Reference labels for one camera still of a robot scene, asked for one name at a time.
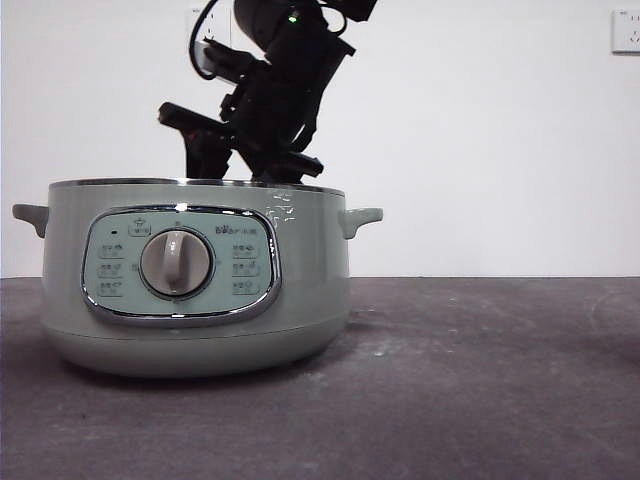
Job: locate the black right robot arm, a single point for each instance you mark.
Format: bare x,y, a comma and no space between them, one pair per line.
280,75

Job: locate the white wall socket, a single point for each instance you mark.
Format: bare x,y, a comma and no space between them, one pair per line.
627,32
222,25

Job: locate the pale green electric cooking pot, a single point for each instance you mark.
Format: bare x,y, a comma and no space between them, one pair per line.
310,280

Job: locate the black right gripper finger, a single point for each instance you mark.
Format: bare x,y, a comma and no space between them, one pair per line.
277,175
207,155

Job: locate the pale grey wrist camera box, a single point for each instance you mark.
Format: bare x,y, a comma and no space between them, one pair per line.
204,57

